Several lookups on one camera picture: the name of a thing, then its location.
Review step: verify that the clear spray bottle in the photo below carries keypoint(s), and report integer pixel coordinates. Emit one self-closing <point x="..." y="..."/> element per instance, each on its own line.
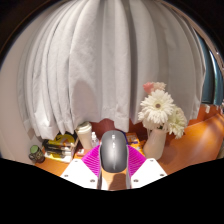
<point x="94" y="140"/>

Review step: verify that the cream travel cup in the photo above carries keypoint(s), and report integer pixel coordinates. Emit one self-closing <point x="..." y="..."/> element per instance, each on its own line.
<point x="85" y="136"/>

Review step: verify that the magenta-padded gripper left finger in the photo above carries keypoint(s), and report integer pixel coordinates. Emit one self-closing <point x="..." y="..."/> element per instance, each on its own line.
<point x="78" y="171"/>

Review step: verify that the dark grey book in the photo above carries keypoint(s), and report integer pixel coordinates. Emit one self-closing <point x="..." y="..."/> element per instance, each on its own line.
<point x="56" y="153"/>

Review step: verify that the dark green mug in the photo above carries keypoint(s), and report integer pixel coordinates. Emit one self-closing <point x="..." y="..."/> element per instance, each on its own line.
<point x="36" y="154"/>

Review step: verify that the dark red book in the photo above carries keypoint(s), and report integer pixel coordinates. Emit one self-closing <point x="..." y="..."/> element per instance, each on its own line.
<point x="80" y="152"/>

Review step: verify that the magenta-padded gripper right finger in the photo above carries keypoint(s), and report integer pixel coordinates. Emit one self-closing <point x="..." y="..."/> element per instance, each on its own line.
<point x="150" y="170"/>

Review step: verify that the white flower bouquet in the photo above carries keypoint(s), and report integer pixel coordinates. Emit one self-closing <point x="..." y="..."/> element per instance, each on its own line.
<point x="158" y="108"/>

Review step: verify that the black computer mouse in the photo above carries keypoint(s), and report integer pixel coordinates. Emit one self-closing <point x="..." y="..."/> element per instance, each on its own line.
<point x="113" y="151"/>

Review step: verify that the white curtain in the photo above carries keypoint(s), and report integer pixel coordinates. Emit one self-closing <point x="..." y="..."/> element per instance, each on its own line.
<point x="110" y="66"/>

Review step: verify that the white and yellow book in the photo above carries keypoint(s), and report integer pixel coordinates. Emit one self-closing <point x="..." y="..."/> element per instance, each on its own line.
<point x="56" y="158"/>

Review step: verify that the cream ceramic vase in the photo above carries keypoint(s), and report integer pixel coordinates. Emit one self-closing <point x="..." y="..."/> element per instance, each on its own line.
<point x="155" y="145"/>

